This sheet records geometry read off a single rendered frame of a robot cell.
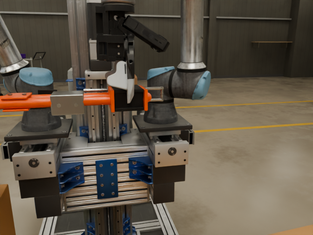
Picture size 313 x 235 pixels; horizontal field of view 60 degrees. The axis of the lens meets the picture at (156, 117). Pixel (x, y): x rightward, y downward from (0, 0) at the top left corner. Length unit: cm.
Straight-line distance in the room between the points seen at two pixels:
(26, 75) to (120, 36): 58
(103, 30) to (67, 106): 18
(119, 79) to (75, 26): 69
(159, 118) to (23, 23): 1049
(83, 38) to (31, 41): 1012
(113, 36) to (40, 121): 60
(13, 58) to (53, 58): 1003
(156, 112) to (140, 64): 1019
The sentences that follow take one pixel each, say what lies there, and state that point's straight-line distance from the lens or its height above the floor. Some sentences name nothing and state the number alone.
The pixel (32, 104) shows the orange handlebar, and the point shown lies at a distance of 63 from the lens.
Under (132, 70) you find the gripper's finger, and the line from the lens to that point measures 60.
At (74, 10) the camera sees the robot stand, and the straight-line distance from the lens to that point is 127.
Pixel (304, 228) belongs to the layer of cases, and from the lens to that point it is 151.
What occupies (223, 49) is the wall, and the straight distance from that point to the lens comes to 1238.
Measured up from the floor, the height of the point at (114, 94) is 125.
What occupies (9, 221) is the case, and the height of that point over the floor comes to 84.
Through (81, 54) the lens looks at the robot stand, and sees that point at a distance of 126.
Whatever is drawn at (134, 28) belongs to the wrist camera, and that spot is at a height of 139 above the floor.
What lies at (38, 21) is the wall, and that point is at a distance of 1134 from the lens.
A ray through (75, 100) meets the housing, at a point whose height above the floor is 124.
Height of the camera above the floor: 135
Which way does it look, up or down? 15 degrees down
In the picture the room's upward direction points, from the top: straight up
